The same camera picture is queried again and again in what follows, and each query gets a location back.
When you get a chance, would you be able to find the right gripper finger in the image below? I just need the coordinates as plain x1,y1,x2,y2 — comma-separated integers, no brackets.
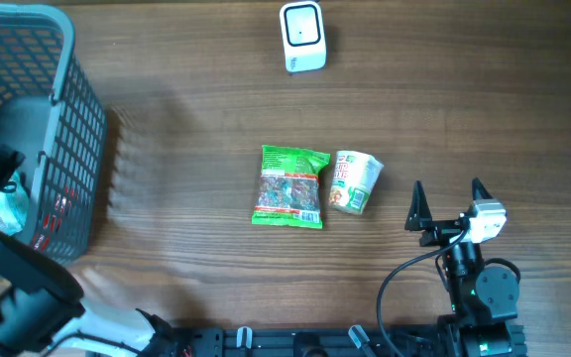
472,178,492,200
404,180,433,231

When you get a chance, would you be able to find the light teal snack packet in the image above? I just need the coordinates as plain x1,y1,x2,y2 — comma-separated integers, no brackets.
0,172,30,236

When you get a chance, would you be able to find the instant noodle cup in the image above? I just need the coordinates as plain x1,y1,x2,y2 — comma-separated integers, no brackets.
328,150,384,214

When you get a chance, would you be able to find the green gummy candy bag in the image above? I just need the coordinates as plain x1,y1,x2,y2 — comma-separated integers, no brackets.
251,145,331,229

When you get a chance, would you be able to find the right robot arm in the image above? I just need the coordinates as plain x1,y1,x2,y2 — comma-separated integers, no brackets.
404,178,521,356

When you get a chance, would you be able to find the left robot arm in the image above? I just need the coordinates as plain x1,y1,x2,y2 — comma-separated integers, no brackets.
0,143,178,356

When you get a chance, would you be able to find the white barcode scanner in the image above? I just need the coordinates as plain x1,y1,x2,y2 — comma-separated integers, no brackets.
280,1,327,73

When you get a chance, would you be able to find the grey plastic shopping basket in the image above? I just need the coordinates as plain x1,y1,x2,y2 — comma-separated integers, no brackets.
0,4,107,265

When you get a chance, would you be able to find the black mounting rail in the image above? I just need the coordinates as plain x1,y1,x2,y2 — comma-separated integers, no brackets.
166,324,527,357

